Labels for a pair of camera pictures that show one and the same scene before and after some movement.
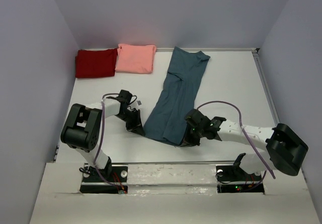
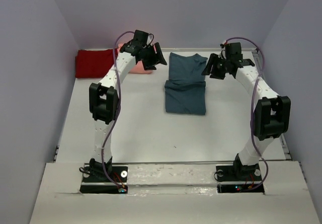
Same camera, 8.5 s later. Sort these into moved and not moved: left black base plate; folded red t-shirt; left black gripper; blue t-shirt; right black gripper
Moved: left black gripper; blue t-shirt; right black gripper
Not moved: left black base plate; folded red t-shirt
